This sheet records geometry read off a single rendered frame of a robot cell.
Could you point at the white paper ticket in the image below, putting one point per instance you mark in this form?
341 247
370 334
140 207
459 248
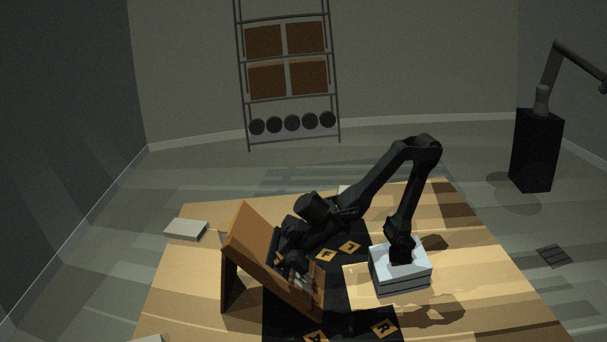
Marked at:
304 281

